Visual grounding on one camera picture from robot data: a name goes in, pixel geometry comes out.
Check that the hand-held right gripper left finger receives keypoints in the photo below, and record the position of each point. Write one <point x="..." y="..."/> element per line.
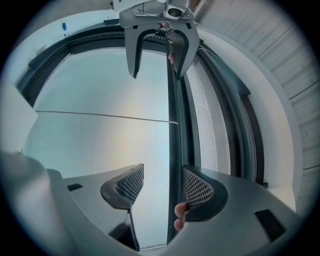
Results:
<point x="90" y="200"/>

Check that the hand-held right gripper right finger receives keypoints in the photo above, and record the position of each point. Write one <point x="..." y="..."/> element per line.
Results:
<point x="237" y="212"/>

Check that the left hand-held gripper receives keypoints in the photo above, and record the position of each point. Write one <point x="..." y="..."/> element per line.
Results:
<point x="150" y="10"/>

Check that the frosted hinged window sash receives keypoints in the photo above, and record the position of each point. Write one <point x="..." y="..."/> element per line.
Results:
<point x="100" y="87"/>

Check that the person's left hand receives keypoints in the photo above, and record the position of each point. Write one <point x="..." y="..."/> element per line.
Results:
<point x="171" y="58"/>

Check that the person's right hand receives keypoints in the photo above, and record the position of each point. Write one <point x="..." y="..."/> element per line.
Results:
<point x="180" y="210"/>

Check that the black aluminium window frame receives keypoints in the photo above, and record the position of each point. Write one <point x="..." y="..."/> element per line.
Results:
<point x="255" y="140"/>

